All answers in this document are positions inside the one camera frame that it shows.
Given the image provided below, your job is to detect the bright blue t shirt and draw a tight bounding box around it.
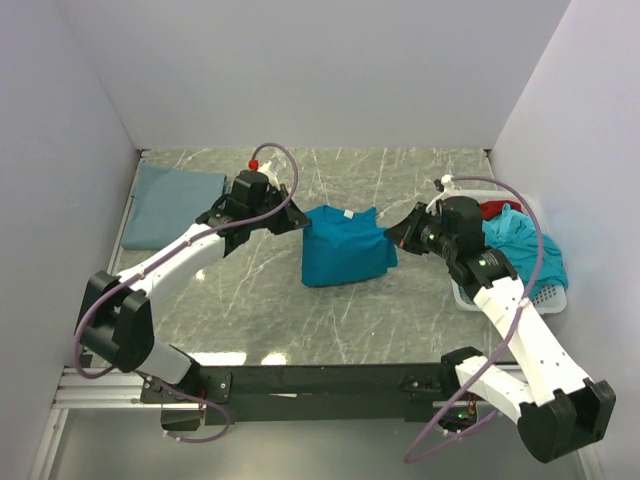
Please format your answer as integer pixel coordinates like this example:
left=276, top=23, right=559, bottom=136
left=301, top=205, right=398, bottom=288

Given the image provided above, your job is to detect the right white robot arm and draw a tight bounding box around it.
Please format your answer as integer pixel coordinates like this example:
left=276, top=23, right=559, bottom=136
left=385, top=196, right=616, bottom=463

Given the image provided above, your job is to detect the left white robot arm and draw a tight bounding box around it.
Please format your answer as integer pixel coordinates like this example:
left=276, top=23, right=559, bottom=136
left=74, top=170, right=311, bottom=394

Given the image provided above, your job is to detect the red t shirt in basket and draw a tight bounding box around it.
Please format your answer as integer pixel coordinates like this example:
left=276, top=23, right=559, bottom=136
left=479, top=200, right=522, bottom=221

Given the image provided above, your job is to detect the folded grey-blue t shirt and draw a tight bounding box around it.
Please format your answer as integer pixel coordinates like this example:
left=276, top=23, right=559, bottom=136
left=121, top=162, right=226, bottom=250

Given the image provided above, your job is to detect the teal t shirt in basket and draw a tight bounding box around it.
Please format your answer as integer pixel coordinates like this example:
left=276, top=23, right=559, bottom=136
left=482, top=210, right=569, bottom=299

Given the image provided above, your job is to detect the white plastic laundry basket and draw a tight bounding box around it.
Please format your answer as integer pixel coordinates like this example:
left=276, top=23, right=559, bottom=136
left=451, top=189, right=567, bottom=315

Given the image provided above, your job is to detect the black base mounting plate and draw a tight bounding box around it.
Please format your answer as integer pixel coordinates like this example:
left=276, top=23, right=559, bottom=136
left=139, top=363, right=481, bottom=426

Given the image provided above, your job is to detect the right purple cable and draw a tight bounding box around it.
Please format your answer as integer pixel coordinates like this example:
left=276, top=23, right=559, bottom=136
left=403, top=174, right=546, bottom=464

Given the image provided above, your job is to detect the purple cable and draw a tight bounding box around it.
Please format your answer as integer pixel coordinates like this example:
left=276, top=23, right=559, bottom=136
left=403, top=174, right=546, bottom=464
left=73, top=142, right=301, bottom=444

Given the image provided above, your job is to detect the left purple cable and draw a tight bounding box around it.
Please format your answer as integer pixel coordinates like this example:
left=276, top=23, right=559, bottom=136
left=73, top=142, right=301, bottom=444

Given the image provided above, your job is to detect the aluminium rail frame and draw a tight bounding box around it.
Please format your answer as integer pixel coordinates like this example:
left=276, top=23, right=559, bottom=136
left=52, top=149, right=584, bottom=411

